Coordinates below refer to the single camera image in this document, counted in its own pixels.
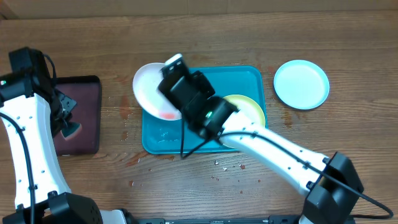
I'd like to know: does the green and pink sponge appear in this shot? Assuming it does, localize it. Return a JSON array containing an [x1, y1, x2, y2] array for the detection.
[[61, 122, 82, 141]]

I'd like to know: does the white plate with red smear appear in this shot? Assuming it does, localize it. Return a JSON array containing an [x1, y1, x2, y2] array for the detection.
[[132, 63, 182, 121]]

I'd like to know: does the yellow-green plate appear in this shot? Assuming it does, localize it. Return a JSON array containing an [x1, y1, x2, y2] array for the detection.
[[223, 95, 267, 134]]

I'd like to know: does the light blue plate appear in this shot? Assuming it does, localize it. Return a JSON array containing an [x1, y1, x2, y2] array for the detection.
[[273, 60, 330, 110]]

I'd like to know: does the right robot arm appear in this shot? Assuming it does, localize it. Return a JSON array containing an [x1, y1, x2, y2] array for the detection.
[[159, 69, 363, 223]]

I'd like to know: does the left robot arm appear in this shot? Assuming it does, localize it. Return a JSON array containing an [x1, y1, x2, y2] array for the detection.
[[1, 47, 136, 223]]

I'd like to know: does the black tray with reddish water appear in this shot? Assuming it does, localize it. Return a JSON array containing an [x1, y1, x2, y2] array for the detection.
[[53, 75, 102, 156]]

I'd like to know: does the teal plastic serving tray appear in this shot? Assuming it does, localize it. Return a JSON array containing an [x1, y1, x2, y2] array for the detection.
[[142, 65, 266, 154]]

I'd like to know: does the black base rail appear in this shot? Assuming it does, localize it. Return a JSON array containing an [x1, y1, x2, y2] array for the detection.
[[138, 215, 300, 224]]

